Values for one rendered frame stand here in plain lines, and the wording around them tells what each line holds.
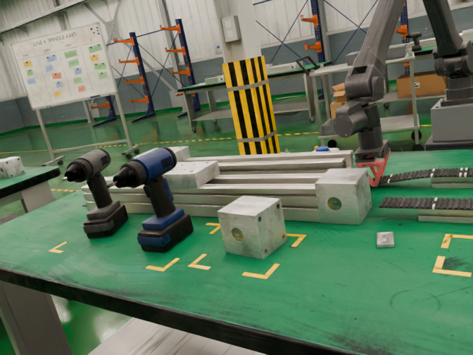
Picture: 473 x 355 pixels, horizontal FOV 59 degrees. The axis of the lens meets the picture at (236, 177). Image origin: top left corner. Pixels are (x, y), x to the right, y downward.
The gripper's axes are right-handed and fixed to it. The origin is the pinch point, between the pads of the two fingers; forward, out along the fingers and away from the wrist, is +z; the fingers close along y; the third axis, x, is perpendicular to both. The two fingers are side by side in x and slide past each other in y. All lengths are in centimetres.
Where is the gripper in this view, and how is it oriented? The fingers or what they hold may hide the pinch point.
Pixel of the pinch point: (376, 179)
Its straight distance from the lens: 114.5
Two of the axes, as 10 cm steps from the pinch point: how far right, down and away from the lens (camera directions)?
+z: 2.3, 9.3, 2.7
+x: 8.4, -0.5, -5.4
